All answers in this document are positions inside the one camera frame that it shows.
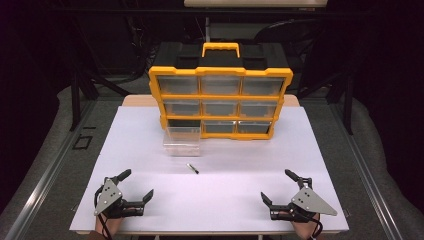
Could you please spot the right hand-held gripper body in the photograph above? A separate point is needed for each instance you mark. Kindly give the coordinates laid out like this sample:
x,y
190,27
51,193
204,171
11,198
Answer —
x,y
310,201

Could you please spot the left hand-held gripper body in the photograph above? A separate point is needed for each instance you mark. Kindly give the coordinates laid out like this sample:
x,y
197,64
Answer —
x,y
108,196

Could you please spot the person's right hand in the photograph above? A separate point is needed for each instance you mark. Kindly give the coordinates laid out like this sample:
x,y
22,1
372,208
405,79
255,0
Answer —
x,y
303,229

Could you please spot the person's left hand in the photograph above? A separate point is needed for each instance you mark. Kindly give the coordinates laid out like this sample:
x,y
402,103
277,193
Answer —
x,y
113,226

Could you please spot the clear plastic drawer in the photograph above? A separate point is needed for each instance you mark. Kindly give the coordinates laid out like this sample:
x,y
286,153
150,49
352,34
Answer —
x,y
181,147

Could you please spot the black metal stand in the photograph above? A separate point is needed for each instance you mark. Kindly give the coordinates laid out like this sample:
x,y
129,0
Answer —
x,y
76,100
348,103

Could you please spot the set of clear organizer drawers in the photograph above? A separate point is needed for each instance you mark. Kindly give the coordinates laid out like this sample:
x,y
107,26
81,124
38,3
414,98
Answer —
x,y
178,85

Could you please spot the yellow black organizer cabinet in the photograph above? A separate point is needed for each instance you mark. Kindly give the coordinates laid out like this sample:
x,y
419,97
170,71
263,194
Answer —
x,y
220,70

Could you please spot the light background table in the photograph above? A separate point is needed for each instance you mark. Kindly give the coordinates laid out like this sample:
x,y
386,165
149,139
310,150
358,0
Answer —
x,y
255,3

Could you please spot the aluminium floor rail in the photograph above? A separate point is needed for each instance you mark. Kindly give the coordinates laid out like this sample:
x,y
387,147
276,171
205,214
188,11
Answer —
x,y
366,170
50,170

